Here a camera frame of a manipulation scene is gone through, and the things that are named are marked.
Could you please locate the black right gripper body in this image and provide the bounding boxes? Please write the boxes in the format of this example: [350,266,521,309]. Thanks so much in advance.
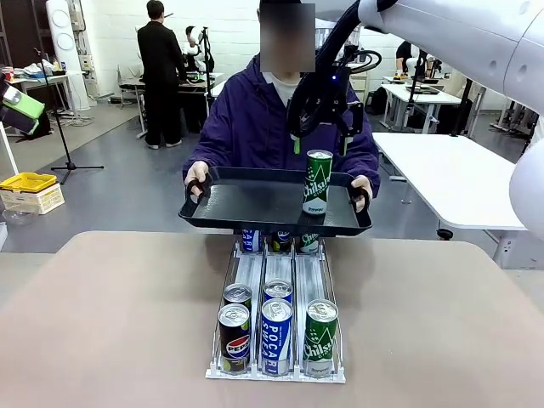
[316,71,356,112]

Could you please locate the green Chilsung cider can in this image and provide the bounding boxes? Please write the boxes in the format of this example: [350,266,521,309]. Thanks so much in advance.
[303,299,339,378]
[300,232,323,254]
[302,150,333,217]

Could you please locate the black plastic serving tray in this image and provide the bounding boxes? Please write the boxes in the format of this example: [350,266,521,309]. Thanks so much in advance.
[178,166,373,238]

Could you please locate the person's right forearm purple sleeve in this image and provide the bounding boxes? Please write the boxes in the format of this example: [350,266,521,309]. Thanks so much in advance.
[183,127,233,179]

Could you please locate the person's left forearm purple sleeve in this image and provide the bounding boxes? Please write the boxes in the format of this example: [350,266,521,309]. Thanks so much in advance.
[339,131,382,188]

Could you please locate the person in purple jacket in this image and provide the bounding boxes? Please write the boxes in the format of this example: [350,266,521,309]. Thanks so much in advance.
[182,0,382,213]

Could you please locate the person's left hand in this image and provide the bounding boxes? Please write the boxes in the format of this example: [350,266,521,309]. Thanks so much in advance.
[348,176,374,213]

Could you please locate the person's right hand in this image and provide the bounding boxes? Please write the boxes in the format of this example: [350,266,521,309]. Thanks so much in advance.
[184,161,213,197]

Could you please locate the white cluttered side table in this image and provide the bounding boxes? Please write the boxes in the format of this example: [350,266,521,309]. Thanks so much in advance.
[8,70,86,128]

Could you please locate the white tower air conditioner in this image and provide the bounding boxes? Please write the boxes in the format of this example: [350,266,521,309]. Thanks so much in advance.
[45,0,93,110]

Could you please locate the black microphone stand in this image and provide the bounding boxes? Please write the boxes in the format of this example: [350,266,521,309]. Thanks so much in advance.
[33,48,105,184]

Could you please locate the yellow plastic crate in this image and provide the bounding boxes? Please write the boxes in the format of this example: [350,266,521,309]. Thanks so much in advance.
[0,172,59,195]

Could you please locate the white desk with laptop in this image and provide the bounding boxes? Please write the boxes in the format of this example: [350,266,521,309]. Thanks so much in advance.
[380,82,462,133]

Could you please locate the white plastic crate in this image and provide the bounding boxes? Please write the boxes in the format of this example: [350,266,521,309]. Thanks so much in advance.
[0,182,65,216]

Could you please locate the black Pepsi can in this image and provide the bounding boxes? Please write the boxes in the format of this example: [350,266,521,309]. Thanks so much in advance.
[271,230,292,253]
[218,303,252,376]
[224,283,253,309]

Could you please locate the blue Pocari Sweat can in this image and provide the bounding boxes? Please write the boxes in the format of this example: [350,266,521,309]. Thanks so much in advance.
[263,279,294,303]
[241,229,264,252]
[260,298,294,377]

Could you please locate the large white table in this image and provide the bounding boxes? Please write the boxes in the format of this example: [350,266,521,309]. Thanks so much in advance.
[371,131,530,233]

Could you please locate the clear plastic bowl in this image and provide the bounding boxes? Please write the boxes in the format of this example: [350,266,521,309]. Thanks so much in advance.
[2,207,37,226]

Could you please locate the clear acrylic can rack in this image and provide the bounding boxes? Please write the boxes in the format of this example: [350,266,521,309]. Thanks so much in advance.
[205,233,347,385]

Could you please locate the man in black clothes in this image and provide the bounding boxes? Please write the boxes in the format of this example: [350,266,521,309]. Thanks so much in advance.
[137,0,187,150]

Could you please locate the white humanoid robot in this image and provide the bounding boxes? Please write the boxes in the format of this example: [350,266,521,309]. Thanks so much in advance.
[184,25,213,73]

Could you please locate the black camera tripod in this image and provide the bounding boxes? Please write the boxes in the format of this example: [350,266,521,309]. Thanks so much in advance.
[450,76,475,138]

